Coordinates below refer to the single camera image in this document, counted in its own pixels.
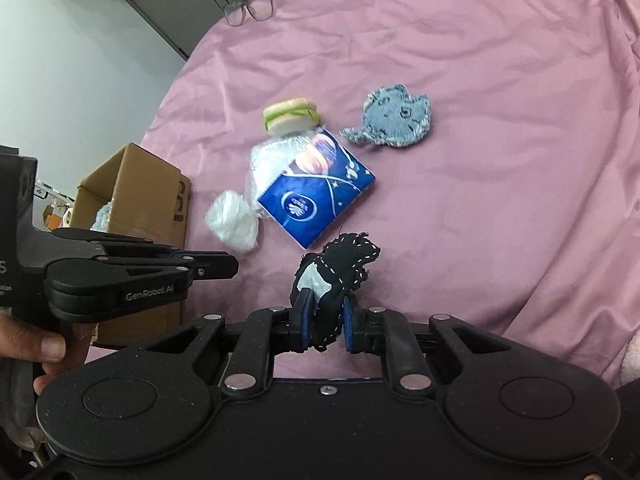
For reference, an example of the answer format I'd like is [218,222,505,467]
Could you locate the black stitched cloth patch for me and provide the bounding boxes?
[290,230,382,354]

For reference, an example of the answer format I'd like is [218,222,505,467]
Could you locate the burger toy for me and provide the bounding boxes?
[263,97,324,136]

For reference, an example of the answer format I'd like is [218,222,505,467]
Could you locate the pink bed sheet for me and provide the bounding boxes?
[85,0,640,397]

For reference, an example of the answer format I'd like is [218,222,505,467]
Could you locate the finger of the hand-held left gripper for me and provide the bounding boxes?
[46,253,240,322]
[52,228,197,261]

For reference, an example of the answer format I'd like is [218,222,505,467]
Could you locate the grey eyeglasses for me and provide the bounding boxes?
[223,0,279,28]

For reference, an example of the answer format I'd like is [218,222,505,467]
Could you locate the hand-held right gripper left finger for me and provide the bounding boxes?
[144,291,315,396]

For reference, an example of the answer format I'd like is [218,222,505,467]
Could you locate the frayed denim patch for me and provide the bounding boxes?
[340,83,434,150]

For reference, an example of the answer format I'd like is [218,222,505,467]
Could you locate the blue tissue packet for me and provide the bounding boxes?
[257,128,376,250]

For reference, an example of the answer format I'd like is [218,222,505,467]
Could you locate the brown cardboard box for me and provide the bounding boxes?
[69,143,193,349]

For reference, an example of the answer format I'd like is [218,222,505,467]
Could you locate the person's left hand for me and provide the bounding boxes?
[0,316,96,397]

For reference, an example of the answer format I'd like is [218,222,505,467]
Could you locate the grey plush toy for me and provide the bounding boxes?
[91,202,115,232]

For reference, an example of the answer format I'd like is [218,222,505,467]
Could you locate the clear plastic bag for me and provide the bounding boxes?
[247,132,322,206]

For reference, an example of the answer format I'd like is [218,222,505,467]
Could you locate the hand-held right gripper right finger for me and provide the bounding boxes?
[342,293,507,394]

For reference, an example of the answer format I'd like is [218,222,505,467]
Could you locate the white plastic bag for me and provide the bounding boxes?
[205,189,261,255]

